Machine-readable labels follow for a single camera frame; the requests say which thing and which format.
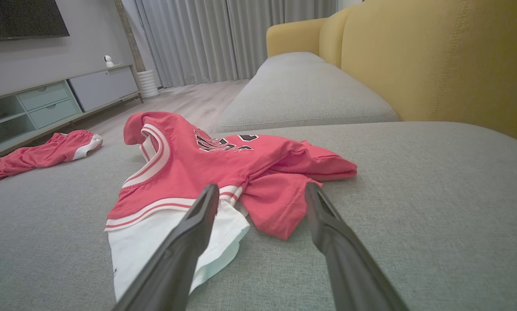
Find red white basketball jersey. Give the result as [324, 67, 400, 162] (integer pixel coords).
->
[104, 111, 358, 302]

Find white ribbed cylinder appliance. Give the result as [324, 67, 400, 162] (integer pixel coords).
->
[137, 70, 159, 98]

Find yellow sofa backrest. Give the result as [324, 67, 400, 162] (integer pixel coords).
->
[266, 0, 517, 147]

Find large grey sofa seat cushion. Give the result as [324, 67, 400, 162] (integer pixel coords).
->
[0, 121, 517, 311]

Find small grey sofa seat cushion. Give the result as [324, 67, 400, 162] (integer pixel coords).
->
[215, 52, 399, 133]

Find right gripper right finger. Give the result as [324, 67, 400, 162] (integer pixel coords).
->
[304, 182, 410, 311]

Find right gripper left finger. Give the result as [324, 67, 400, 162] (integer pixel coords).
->
[112, 184, 220, 311]

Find brown wooden wall post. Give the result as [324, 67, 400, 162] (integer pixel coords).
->
[114, 0, 146, 73]

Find pale green TV cabinet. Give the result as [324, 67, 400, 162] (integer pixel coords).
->
[0, 65, 143, 167]

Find red white shorts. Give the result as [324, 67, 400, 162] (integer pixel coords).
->
[0, 130, 104, 182]

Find black wall television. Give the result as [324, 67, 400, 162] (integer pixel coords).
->
[0, 0, 70, 42]

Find grey pleated curtain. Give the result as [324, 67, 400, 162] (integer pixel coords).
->
[121, 0, 339, 88]

